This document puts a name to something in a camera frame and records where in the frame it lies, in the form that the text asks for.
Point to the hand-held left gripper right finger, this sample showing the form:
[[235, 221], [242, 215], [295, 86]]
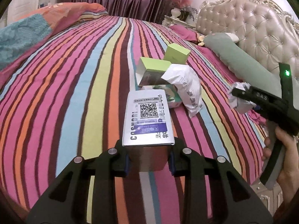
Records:
[[178, 165]]

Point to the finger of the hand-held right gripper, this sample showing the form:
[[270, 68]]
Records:
[[240, 92], [257, 108]]

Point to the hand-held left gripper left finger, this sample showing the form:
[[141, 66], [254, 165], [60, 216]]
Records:
[[119, 165]]

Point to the white paper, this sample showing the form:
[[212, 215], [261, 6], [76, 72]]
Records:
[[240, 105]]

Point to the white long box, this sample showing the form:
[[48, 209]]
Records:
[[147, 119]]

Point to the white plastic bag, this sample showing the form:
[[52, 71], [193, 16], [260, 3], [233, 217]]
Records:
[[184, 86]]

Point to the green and white carton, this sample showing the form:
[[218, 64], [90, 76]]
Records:
[[173, 98]]

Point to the green box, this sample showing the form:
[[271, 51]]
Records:
[[176, 53], [151, 71]]

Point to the person's right forearm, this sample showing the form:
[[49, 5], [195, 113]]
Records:
[[289, 200]]

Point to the person's right hand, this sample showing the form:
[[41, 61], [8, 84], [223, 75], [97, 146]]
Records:
[[289, 158]]

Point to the green bone-print plush pillow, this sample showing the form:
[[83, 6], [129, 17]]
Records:
[[233, 53]]

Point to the yellow plush toy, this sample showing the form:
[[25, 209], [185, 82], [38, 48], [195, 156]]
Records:
[[201, 40]]

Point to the beige tufted headboard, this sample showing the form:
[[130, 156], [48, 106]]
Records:
[[257, 23]]

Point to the small pink pillow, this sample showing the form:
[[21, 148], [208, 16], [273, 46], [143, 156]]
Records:
[[184, 33]]

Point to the striped bed sheet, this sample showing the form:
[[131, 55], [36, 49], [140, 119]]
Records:
[[70, 98]]

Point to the small cream nightstand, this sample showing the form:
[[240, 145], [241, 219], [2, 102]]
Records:
[[177, 23]]

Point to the dark leafy plant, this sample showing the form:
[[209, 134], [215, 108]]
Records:
[[188, 14]]

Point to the white vase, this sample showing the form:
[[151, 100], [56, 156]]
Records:
[[175, 12]]

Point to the pink feather bouquet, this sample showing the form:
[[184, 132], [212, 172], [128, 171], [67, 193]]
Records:
[[178, 0]]

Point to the purple curtain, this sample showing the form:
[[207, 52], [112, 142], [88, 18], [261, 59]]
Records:
[[121, 0]]

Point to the orange and blue quilt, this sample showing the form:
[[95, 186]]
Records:
[[35, 32]]

